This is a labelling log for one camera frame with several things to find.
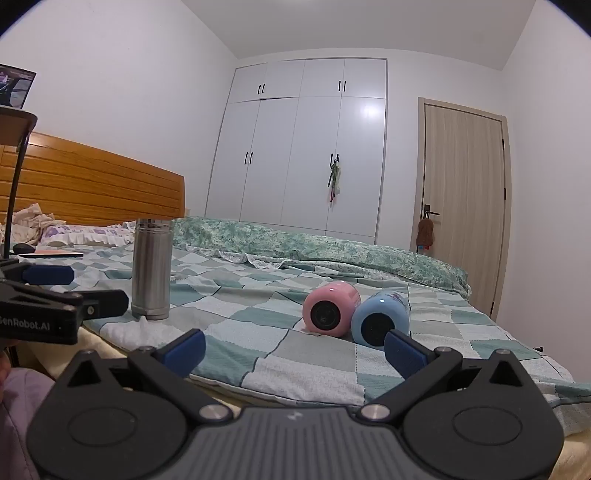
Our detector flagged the purple clothing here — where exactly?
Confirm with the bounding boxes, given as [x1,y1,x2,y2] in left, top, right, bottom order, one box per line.
[0,367,54,480]

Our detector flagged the brown hanging cloth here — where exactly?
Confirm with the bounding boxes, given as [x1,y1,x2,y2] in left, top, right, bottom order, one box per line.
[416,216,436,248]

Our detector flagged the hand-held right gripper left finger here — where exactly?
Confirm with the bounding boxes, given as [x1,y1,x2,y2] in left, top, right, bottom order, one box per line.
[54,329,233,424]

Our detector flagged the green floral quilt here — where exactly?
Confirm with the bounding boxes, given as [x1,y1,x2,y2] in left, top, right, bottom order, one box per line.
[172,215,472,299]

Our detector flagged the pink cup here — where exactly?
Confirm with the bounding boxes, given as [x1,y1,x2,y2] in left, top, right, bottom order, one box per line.
[302,282,362,338]

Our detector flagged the stainless steel cup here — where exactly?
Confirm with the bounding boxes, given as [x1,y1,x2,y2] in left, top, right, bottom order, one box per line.
[131,218,174,321]

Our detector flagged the thin red book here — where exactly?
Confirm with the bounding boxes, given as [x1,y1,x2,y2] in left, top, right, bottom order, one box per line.
[18,249,85,260]

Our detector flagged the purple floral pillow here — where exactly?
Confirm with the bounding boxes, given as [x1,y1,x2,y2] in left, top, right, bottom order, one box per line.
[39,220,137,248]

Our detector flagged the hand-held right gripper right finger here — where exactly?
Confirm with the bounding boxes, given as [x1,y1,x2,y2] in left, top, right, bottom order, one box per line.
[361,329,539,424]

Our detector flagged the white wardrobe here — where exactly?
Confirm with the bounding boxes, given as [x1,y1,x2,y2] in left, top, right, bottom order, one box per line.
[204,58,387,246]

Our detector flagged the green checkered bed sheet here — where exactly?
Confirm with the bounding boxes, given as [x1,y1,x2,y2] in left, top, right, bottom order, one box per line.
[9,240,591,408]

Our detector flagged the crumpled cream cloth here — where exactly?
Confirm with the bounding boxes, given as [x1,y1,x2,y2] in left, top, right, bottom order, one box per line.
[0,202,68,246]

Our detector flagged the colourful hanging trinkets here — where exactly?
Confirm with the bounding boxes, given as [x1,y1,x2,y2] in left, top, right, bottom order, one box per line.
[326,159,344,204]

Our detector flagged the beige wooden door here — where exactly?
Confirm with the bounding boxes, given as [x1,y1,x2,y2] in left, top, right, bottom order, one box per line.
[410,97,513,320]

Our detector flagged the wooden headboard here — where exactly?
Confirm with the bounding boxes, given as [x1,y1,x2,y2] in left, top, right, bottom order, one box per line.
[0,131,186,228]

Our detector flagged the cream mattress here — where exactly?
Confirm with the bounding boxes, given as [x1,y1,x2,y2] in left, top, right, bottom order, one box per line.
[76,323,591,480]

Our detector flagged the blue cup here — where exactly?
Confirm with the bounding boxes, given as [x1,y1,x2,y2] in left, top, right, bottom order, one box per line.
[350,291,411,348]

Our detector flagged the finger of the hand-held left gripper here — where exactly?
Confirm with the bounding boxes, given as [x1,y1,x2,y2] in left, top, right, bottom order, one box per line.
[69,290,130,320]
[18,264,75,286]

